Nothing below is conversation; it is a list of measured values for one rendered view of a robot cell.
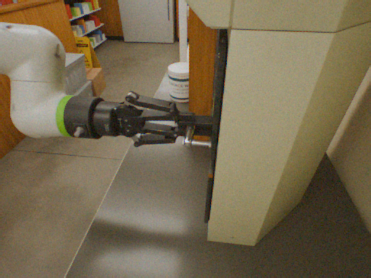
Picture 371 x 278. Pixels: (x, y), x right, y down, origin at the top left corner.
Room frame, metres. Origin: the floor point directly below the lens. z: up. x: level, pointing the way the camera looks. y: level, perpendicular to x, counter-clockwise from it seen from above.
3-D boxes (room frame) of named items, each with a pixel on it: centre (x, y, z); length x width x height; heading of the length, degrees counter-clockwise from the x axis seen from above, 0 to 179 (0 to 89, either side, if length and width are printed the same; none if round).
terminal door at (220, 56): (0.43, -0.06, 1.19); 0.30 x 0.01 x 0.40; 173
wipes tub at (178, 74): (1.00, 0.02, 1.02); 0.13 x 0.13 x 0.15
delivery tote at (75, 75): (2.28, 1.39, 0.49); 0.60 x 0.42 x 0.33; 173
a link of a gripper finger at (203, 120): (0.38, -0.02, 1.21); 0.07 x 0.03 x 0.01; 83
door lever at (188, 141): (0.36, -0.02, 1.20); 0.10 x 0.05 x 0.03; 173
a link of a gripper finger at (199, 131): (0.38, -0.02, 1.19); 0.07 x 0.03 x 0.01; 83
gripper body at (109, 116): (0.40, 0.14, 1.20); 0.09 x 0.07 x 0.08; 83
